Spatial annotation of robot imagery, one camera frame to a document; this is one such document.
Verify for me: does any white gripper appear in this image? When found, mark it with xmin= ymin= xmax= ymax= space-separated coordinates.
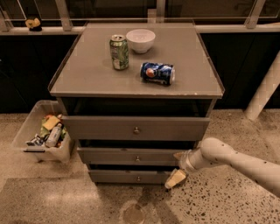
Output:
xmin=164 ymin=149 xmax=209 ymax=189

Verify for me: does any grey drawer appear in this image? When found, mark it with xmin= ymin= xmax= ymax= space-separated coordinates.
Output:
xmin=77 ymin=147 xmax=180 ymax=166
xmin=88 ymin=170 xmax=171 ymax=184
xmin=63 ymin=115 xmax=210 ymax=141

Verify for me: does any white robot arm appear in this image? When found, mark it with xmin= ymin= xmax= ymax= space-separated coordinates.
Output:
xmin=164 ymin=137 xmax=280 ymax=197

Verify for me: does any grey drawer cabinet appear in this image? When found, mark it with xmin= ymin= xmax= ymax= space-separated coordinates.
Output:
xmin=49 ymin=23 xmax=224 ymax=172

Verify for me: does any grey bottom drawer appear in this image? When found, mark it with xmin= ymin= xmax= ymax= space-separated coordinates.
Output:
xmin=88 ymin=170 xmax=171 ymax=184

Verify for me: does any grey top drawer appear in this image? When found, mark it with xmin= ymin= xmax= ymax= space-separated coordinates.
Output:
xmin=63 ymin=115 xmax=210 ymax=141

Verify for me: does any round floor drain cover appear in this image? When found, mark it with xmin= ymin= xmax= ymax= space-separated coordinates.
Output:
xmin=122 ymin=204 xmax=145 ymax=224

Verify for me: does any blue pepsi can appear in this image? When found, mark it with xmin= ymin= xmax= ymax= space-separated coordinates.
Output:
xmin=140 ymin=62 xmax=175 ymax=86

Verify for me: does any white diagonal pole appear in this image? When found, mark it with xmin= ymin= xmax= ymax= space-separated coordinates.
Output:
xmin=244 ymin=51 xmax=280 ymax=121

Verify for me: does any clear plastic bottle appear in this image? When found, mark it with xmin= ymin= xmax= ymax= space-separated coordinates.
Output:
xmin=45 ymin=123 xmax=62 ymax=147

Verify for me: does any white bowl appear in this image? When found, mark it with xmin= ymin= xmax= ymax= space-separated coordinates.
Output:
xmin=126 ymin=29 xmax=156 ymax=53

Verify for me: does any green soda can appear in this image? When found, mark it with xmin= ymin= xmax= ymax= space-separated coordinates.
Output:
xmin=109 ymin=34 xmax=129 ymax=70

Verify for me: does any yellow sponge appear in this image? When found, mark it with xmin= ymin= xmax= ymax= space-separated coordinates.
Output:
xmin=43 ymin=115 xmax=60 ymax=130

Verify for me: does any clear plastic bin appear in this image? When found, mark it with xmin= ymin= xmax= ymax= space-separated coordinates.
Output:
xmin=11 ymin=100 xmax=74 ymax=163

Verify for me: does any yellow black object on ledge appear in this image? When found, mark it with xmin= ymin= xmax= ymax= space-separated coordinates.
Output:
xmin=25 ymin=17 xmax=42 ymax=32

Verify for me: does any glass railing with posts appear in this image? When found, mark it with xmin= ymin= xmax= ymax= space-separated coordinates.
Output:
xmin=0 ymin=0 xmax=280 ymax=35

